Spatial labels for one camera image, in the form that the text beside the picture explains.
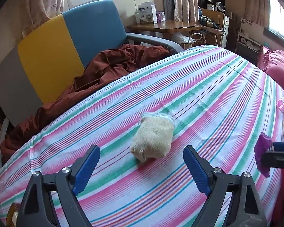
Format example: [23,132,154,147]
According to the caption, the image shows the pink patterned curtain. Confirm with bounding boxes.
[21,0,70,36]
[245,0,271,27]
[162,0,199,24]

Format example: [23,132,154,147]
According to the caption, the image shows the maroon blanket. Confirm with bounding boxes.
[0,44,171,158]

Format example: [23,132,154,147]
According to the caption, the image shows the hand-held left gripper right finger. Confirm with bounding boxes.
[183,145,268,227]

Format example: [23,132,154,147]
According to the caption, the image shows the grey yellow blue sofa chair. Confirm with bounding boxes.
[0,0,185,168]

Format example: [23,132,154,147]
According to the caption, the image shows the black appliance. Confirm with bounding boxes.
[200,0,215,11]

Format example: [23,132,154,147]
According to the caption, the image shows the window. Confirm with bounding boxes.
[267,0,284,43]

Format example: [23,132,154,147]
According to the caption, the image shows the wooden cabinet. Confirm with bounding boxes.
[201,8,225,29]

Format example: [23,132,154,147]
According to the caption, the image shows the purple packet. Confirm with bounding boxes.
[254,132,272,178]

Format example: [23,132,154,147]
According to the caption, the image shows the wooden table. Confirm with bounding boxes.
[126,20,203,45]

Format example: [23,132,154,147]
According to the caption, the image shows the white printed box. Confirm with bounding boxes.
[135,1,157,24]

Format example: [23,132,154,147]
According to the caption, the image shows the tan handled bag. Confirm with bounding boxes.
[180,33,204,51]

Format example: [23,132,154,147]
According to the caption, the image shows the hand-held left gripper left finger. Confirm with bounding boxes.
[15,144,101,227]

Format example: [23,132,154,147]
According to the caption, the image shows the dark low shelf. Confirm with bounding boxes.
[235,32,262,57]

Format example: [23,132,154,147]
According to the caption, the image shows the striped bedsheet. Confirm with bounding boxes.
[0,44,284,227]

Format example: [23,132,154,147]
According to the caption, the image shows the pink quilt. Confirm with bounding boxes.
[257,46,284,104]

